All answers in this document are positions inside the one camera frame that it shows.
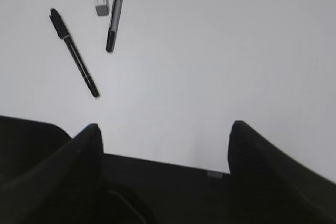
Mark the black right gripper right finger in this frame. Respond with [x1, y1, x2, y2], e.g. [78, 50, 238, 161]
[228, 121, 335, 223]

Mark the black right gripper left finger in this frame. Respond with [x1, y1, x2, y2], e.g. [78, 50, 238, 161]
[1, 123, 103, 223]

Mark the black marker pen front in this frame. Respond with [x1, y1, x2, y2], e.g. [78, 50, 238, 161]
[49, 8, 100, 98]

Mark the black marker pen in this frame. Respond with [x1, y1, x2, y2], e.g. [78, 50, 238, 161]
[49, 8, 100, 98]
[106, 0, 123, 52]

